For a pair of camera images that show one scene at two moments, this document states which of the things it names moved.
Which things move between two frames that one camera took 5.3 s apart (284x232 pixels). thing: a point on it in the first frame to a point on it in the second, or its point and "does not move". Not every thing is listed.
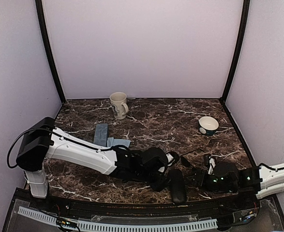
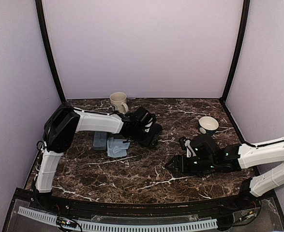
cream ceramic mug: [118, 100] does not move
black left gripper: [158, 185] to [146, 142]
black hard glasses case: [177, 186] to [155, 129]
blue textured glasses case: [101, 134] does not move
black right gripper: [201, 175] to [177, 158]
